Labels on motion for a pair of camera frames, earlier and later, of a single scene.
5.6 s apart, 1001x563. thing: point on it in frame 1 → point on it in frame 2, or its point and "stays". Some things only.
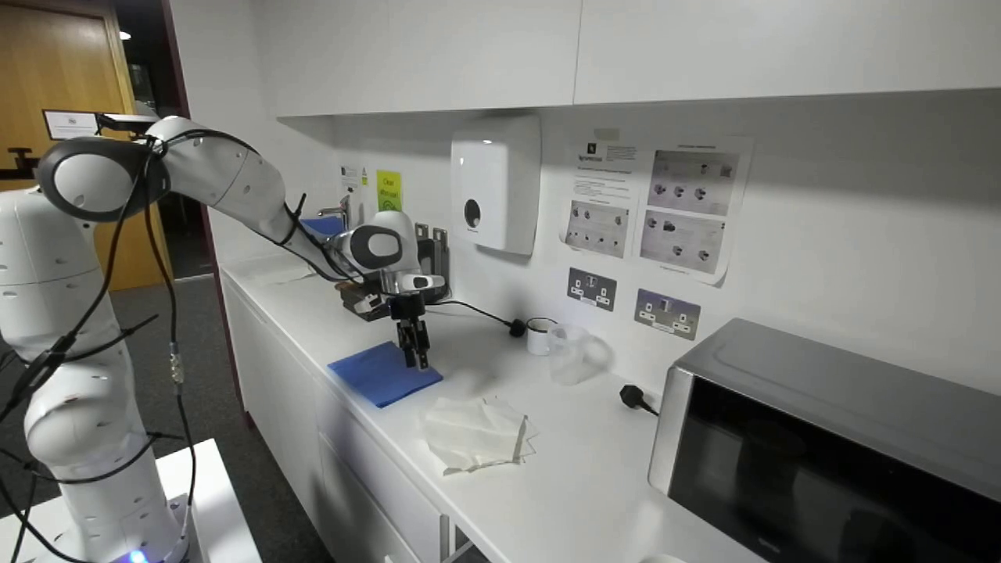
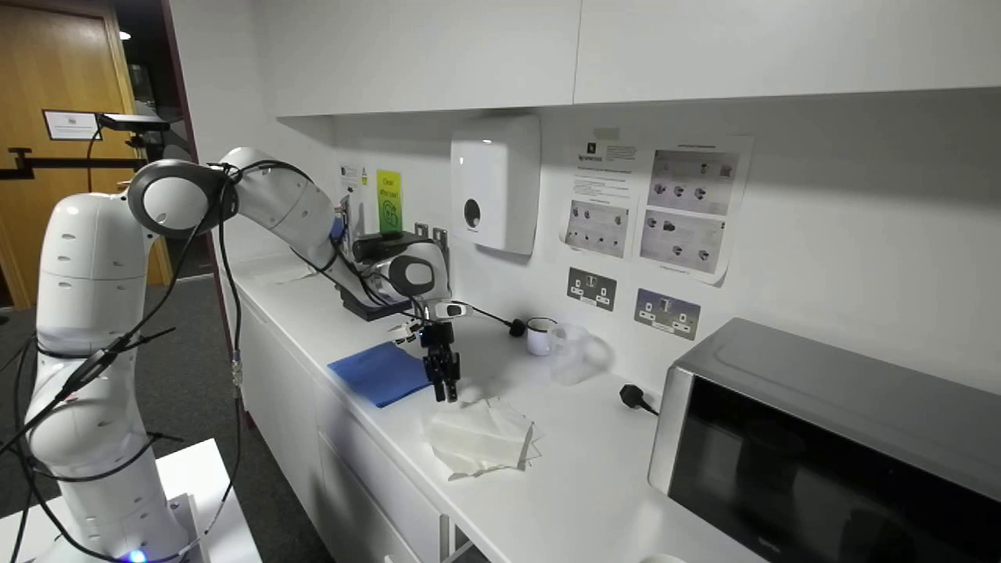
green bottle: x=389 y=190 stays
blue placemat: x=386 y=375 stays
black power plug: x=633 y=396 stays
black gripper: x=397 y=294 → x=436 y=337
